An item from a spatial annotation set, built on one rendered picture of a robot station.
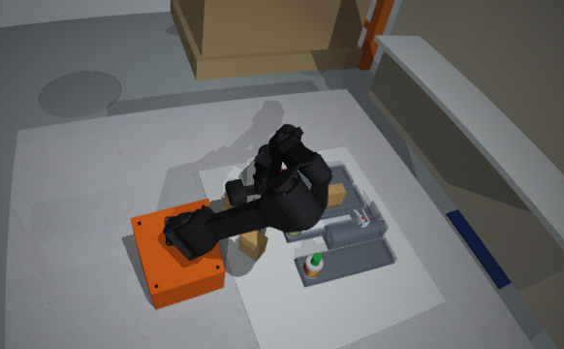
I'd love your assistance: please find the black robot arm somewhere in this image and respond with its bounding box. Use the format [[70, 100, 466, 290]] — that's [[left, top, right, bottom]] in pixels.
[[163, 124, 333, 261]]

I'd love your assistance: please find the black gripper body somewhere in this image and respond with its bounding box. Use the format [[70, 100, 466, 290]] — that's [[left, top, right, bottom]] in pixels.
[[225, 163, 280, 206]]

